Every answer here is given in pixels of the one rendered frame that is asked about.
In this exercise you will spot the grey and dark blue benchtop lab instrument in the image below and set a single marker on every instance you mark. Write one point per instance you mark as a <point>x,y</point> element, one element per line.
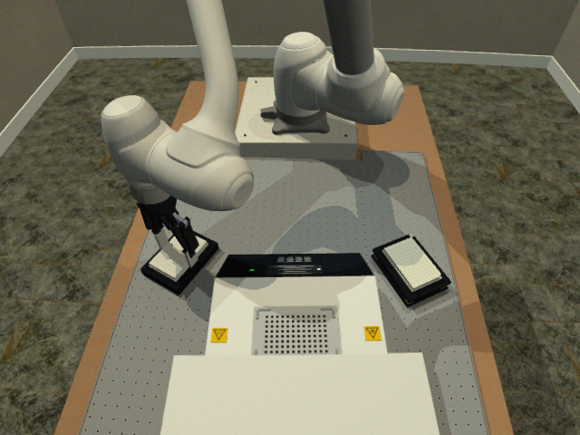
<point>266,308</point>

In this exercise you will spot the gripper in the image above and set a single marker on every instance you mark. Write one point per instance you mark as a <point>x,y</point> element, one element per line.
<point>166,212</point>

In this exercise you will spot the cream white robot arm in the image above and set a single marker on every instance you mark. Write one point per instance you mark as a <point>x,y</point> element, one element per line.
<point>201,163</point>

